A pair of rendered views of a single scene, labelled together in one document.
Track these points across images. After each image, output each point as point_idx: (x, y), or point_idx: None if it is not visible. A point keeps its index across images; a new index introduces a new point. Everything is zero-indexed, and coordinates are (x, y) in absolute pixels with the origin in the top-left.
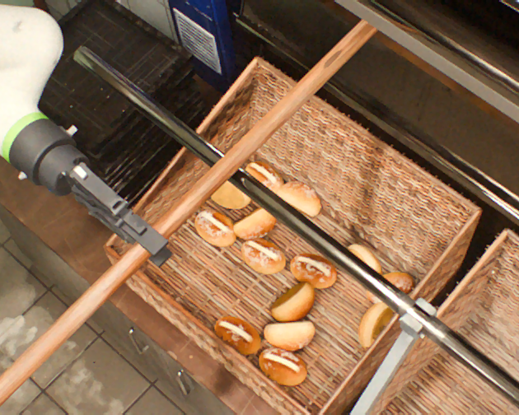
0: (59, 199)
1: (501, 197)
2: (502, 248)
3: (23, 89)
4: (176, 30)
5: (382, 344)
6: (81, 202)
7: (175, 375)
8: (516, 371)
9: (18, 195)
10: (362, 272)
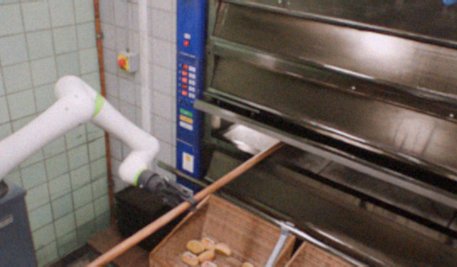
0: (126, 251)
1: (304, 222)
2: (304, 250)
3: (144, 159)
4: None
5: None
6: (162, 194)
7: None
8: None
9: (108, 249)
10: (266, 215)
